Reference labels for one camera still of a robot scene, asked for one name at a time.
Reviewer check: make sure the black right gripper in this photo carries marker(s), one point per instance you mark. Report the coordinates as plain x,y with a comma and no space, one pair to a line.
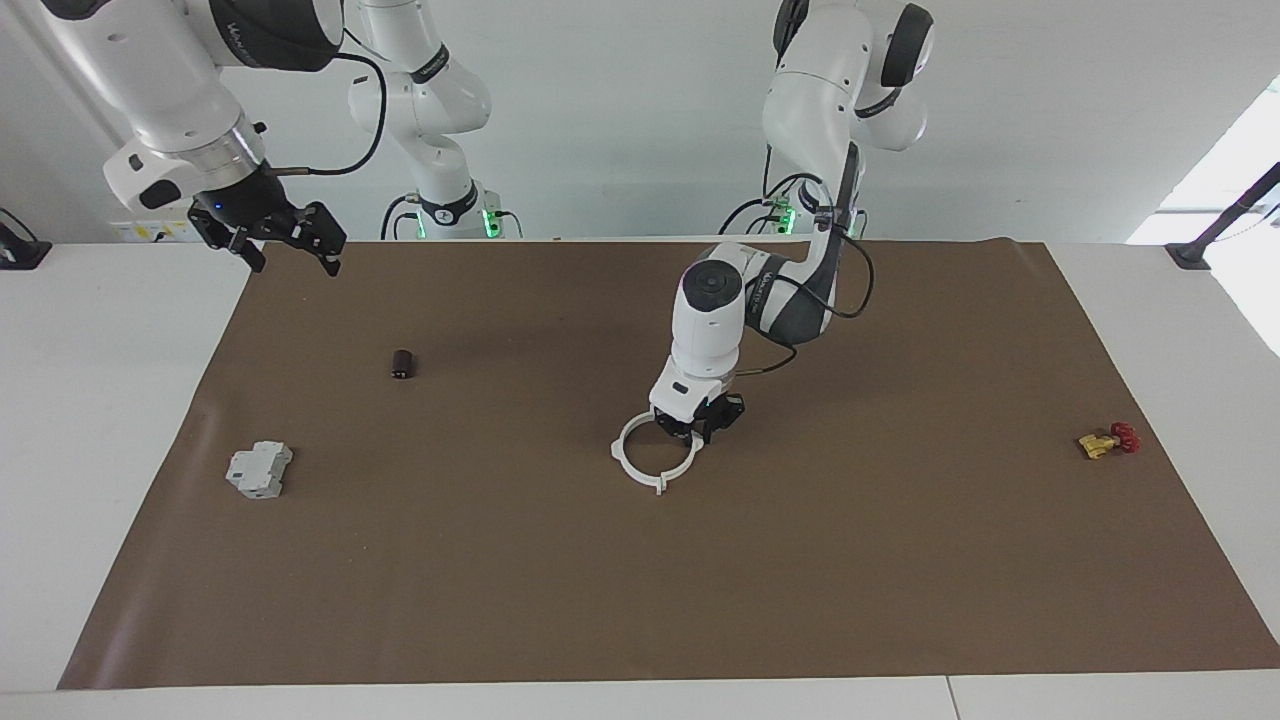
250,210

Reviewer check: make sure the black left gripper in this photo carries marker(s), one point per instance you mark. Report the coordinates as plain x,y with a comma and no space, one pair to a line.
722,412

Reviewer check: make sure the white half pipe clamp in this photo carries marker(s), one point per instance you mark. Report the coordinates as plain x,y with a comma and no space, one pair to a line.
692,455
618,450

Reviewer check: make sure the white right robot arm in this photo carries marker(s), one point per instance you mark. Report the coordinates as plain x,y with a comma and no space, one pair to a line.
150,80

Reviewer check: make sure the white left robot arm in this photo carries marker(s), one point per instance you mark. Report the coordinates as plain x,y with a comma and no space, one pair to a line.
710,320

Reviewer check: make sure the brown table mat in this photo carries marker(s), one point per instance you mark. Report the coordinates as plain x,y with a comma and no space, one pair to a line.
640,580

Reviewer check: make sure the small black cylinder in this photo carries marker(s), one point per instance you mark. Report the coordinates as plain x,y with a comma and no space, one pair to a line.
403,364

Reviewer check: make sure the white circuit breaker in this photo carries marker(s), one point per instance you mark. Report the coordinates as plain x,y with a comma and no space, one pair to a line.
258,470

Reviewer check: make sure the white wall socket box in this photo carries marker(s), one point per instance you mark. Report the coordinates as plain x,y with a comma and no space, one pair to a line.
150,232

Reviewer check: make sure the black clamp mount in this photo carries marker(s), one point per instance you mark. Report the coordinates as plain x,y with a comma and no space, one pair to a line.
22,252

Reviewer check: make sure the black pole mount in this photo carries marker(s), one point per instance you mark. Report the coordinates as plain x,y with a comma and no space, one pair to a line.
1215,232

